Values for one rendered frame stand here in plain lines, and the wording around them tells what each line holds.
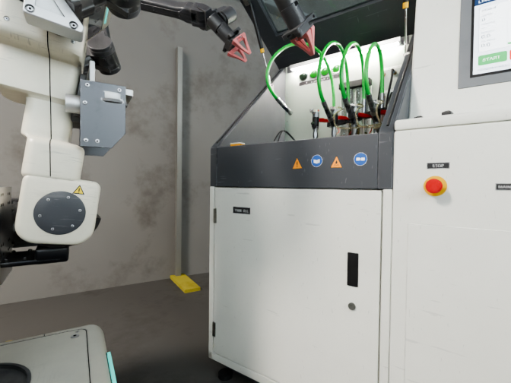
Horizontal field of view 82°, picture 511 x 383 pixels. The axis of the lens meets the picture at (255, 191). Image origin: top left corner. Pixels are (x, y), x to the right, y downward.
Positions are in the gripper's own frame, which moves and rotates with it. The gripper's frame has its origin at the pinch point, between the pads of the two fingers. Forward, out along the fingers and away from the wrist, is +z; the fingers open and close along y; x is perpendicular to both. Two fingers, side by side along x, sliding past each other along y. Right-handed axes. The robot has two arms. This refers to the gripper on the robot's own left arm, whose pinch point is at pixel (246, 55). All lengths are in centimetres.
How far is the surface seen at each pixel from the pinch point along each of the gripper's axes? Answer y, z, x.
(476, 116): -56, 60, 9
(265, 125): 27.8, 23.8, -1.6
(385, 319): -28, 88, 51
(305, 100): 25.2, 29.5, -28.4
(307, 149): -19, 41, 24
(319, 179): -21, 50, 29
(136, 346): 69, 56, 113
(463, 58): -44, 55, -26
